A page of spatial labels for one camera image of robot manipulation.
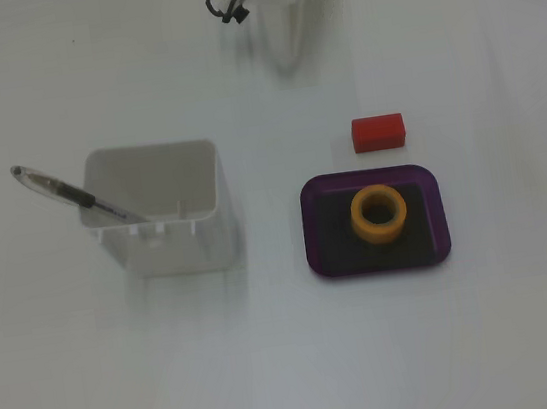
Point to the red rectangular block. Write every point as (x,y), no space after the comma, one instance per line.
(378,133)

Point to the purple rectangular tray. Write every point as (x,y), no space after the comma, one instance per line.
(374,221)

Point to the white square plastic container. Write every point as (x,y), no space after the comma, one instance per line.
(164,214)

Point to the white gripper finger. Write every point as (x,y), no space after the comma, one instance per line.
(270,28)
(294,25)

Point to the yellow tape roll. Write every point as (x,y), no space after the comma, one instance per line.
(380,214)

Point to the clear black ballpoint pen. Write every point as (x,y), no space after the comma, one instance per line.
(70,193)

